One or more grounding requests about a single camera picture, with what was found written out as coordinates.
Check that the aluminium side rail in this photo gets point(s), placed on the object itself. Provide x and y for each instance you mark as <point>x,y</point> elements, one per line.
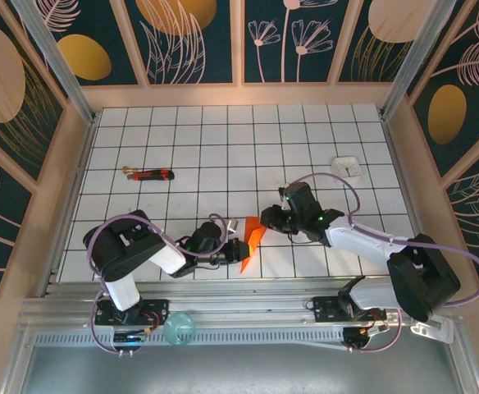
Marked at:
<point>81,164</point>
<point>400,164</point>

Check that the aluminium corner post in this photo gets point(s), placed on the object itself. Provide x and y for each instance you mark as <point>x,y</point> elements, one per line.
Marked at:
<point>421,57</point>
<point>60,65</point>

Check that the small black circuit board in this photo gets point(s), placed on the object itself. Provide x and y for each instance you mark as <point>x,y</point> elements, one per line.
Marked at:
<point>130,337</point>
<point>362,334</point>

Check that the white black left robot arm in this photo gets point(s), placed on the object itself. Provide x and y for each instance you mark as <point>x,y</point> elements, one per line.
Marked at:
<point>124,250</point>

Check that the white square clock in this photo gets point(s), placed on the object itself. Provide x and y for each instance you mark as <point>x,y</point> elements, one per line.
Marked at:
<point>346,168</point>

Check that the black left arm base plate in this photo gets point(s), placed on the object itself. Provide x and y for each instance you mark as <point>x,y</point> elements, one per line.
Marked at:
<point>159,308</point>

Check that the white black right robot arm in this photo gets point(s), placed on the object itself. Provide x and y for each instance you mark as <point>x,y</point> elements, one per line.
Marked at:
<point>424,283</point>

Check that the clear teal glass bowl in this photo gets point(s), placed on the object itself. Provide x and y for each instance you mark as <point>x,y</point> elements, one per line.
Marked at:
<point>178,328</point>

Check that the orange black utility knife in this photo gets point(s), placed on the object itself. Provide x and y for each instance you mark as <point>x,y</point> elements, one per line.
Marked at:
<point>153,175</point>

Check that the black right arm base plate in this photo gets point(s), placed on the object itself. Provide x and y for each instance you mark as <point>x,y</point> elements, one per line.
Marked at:
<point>325,310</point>

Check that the aluminium front rail frame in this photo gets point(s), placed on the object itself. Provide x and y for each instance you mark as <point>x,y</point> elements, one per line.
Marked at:
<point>239,305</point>

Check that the white bracket clip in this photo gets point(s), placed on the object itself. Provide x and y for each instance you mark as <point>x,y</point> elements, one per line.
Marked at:
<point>436,331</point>

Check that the orange cloth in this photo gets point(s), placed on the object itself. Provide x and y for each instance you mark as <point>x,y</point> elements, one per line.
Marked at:
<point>254,239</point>

